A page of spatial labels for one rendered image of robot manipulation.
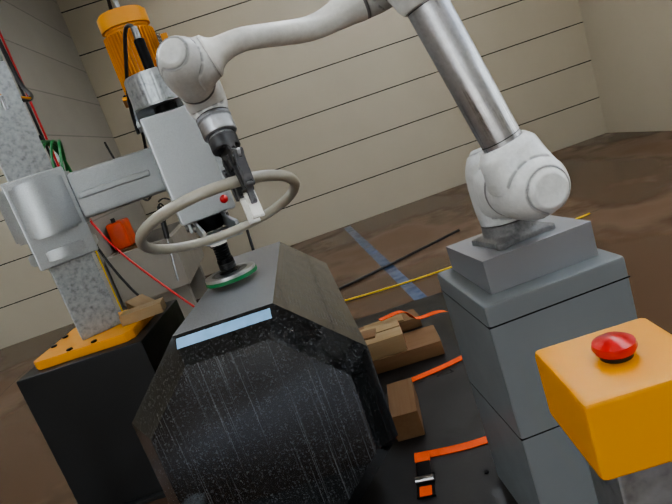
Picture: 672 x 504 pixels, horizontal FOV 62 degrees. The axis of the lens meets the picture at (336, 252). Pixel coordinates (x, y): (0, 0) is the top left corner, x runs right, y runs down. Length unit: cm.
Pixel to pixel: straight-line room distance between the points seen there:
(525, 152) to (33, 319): 730
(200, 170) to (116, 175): 73
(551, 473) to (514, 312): 49
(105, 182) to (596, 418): 254
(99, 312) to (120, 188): 59
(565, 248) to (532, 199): 29
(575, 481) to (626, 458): 125
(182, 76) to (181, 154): 89
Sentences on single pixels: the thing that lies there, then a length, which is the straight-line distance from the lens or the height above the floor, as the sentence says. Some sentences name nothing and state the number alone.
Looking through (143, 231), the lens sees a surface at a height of 126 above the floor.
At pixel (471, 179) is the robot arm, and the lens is 161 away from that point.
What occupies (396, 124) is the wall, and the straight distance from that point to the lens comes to 748.
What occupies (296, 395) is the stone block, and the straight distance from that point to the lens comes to 190.
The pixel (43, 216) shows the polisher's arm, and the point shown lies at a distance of 277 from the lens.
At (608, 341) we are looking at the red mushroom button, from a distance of 58.
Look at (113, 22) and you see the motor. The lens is 294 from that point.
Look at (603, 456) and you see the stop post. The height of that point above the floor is 103.
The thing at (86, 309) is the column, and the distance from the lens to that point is 288.
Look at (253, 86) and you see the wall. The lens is 730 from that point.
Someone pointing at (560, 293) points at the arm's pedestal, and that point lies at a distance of 157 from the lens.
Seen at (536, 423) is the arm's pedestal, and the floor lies 43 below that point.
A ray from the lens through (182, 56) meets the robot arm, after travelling 132.
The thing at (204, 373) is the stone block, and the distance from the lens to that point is 190.
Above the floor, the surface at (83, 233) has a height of 124.
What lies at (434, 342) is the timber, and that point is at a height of 10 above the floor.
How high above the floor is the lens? 137
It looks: 13 degrees down
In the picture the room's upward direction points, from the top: 19 degrees counter-clockwise
